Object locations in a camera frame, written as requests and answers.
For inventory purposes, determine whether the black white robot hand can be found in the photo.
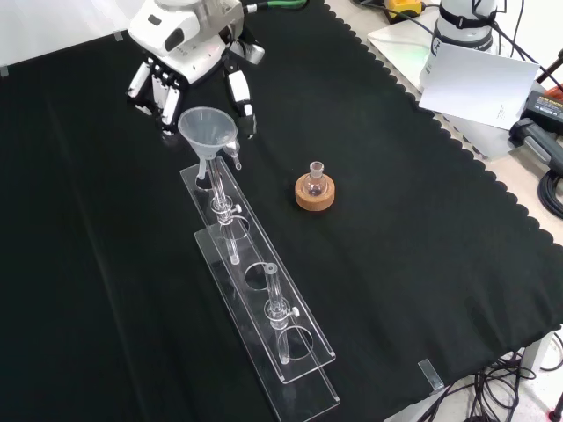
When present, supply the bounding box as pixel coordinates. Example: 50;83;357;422
126;0;267;141

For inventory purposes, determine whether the translucent plastic funnel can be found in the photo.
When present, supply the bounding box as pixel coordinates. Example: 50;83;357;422
177;106;239;181

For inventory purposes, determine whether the clear glass weighing funnel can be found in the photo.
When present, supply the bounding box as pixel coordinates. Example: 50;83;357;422
221;136;244;172

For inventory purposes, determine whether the clear funnel stand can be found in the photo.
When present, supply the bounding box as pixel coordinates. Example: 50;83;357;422
179;156;342;422

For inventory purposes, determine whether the small round-bottom glass flask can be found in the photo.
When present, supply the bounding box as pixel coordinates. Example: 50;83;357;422
306;160;330;198

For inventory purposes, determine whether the white mounting plate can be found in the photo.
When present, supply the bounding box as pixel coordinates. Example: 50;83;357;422
366;12;529;163

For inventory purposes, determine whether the yellow stop button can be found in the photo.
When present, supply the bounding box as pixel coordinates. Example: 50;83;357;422
383;0;427;24

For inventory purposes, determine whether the pale board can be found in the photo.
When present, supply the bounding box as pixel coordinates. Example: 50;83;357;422
417;41;541;132

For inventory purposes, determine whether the black bench cloth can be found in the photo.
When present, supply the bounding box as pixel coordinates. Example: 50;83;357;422
0;0;563;422

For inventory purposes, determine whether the black power box yellow label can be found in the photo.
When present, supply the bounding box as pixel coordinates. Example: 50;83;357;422
525;89;563;133

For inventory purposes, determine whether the white table leg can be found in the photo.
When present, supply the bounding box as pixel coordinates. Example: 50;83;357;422
521;336;556;375

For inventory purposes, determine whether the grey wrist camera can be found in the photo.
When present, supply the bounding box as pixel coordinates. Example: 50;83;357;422
237;38;267;66

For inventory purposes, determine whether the brown cork ring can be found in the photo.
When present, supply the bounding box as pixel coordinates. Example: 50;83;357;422
294;173;341;212

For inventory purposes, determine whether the grey black handle tool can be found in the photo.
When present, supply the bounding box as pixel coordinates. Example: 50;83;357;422
508;117;563;173

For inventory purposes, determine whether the coiled black cable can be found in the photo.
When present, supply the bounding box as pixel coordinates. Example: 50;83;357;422
537;169;563;221

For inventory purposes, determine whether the black floor cable bundle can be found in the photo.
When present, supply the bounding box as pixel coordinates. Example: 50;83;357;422
457;333;563;422

